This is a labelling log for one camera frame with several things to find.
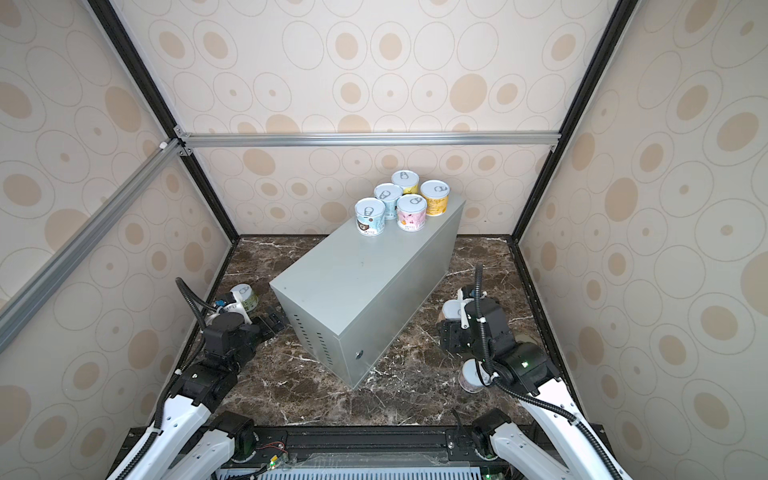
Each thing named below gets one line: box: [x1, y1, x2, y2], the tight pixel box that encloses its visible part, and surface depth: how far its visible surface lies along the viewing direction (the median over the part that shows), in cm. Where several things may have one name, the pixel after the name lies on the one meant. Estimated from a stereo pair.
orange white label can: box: [442, 299, 462, 320], surface depth 71 cm
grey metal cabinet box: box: [269, 194, 466, 390], surface depth 70 cm
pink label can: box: [397, 193, 427, 232], surface depth 74 cm
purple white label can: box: [458, 358, 486, 394], surface depth 83 cm
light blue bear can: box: [374, 182, 403, 220], surface depth 76 cm
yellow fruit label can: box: [391, 170, 420, 195], surface depth 81 cm
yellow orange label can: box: [420, 179, 451, 217], surface depth 78 cm
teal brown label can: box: [355, 197, 386, 237], surface depth 73 cm
